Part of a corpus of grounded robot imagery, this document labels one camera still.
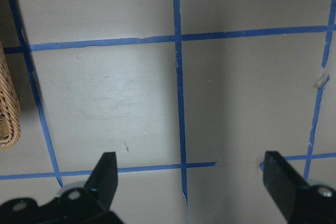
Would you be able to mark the brown wicker basket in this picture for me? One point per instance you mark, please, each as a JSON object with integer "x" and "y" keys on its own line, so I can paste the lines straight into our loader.
{"x": 10, "y": 109}

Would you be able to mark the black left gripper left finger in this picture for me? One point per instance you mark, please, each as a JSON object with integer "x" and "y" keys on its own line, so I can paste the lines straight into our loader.
{"x": 103, "y": 181}

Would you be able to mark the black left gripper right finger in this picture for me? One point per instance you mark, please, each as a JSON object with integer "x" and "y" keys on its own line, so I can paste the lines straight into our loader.
{"x": 291, "y": 193}

